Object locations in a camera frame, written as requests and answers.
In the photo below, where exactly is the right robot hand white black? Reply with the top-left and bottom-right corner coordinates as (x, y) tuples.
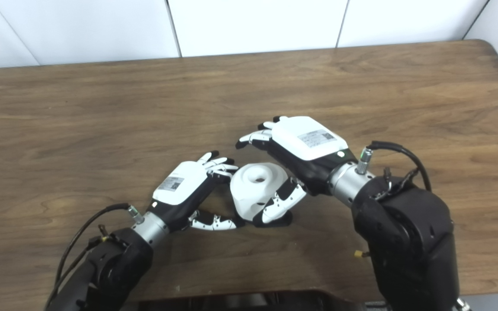
(235, 115), (359, 226)

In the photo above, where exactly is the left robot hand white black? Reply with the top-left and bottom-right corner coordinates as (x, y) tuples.
(147, 150), (246, 232)

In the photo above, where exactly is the round white faceted piece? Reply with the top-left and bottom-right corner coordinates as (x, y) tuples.
(230, 162), (289, 221)

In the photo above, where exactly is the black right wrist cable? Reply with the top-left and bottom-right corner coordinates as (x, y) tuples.
(356, 140), (432, 193)

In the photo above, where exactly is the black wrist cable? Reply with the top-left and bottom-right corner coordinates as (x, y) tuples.
(356, 140), (432, 193)
(43, 203), (147, 311)

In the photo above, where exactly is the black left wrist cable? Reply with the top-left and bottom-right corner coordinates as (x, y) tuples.
(43, 203), (147, 311)

